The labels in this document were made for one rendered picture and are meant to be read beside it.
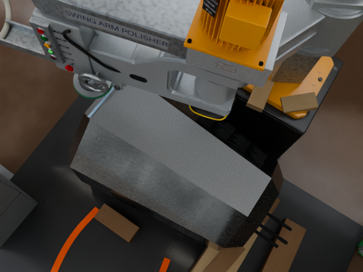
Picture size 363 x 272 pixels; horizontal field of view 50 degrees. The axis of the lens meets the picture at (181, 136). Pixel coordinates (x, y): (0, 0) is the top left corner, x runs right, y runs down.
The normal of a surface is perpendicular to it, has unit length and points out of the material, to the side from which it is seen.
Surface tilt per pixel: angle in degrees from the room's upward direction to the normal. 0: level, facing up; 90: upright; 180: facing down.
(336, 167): 0
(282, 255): 0
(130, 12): 0
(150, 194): 45
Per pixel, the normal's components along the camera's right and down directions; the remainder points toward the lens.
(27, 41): 0.08, -0.32
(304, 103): -0.14, -0.31
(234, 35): -0.31, 0.89
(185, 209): -0.33, 0.32
